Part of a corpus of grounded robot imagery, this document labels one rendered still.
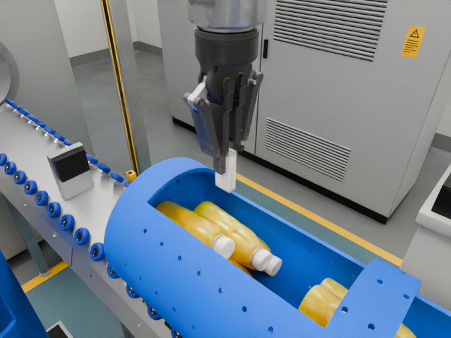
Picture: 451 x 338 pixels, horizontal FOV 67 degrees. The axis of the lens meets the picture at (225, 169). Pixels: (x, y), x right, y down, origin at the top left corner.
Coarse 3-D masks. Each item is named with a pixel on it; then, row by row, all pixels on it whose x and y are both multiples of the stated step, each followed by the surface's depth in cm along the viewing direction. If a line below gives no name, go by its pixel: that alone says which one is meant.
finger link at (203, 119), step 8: (184, 96) 40; (200, 104) 39; (192, 112) 42; (200, 112) 41; (208, 112) 41; (200, 120) 42; (208, 120) 42; (200, 128) 43; (208, 128) 42; (200, 136) 45; (208, 136) 43; (216, 136) 44; (200, 144) 46; (208, 144) 44; (216, 144) 45; (216, 152) 46
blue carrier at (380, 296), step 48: (144, 192) 60; (192, 192) 77; (144, 240) 56; (192, 240) 52; (288, 240) 70; (144, 288) 57; (192, 288) 50; (240, 288) 46; (288, 288) 70; (384, 288) 43; (192, 336) 51; (240, 336) 45; (288, 336) 42; (336, 336) 40; (384, 336) 39; (432, 336) 55
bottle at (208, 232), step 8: (168, 200) 71; (160, 208) 68; (168, 208) 68; (176, 208) 67; (184, 208) 68; (168, 216) 66; (176, 216) 65; (184, 216) 65; (192, 216) 65; (200, 216) 65; (184, 224) 64; (192, 224) 63; (200, 224) 62; (208, 224) 62; (216, 224) 64; (192, 232) 62; (200, 232) 61; (208, 232) 61; (216, 232) 62; (200, 240) 61; (208, 240) 61; (216, 240) 61
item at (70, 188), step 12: (48, 156) 95; (60, 156) 96; (72, 156) 98; (84, 156) 100; (60, 168) 96; (72, 168) 99; (84, 168) 102; (60, 180) 99; (72, 180) 102; (84, 180) 105; (60, 192) 102; (72, 192) 104
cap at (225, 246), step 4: (220, 240) 60; (224, 240) 60; (228, 240) 60; (232, 240) 61; (216, 244) 60; (220, 244) 60; (224, 244) 59; (228, 244) 60; (232, 244) 61; (216, 248) 60; (220, 248) 59; (224, 248) 59; (228, 248) 61; (232, 248) 62; (220, 252) 59; (224, 252) 60; (228, 252) 61; (232, 252) 62; (224, 256) 60; (228, 256) 61
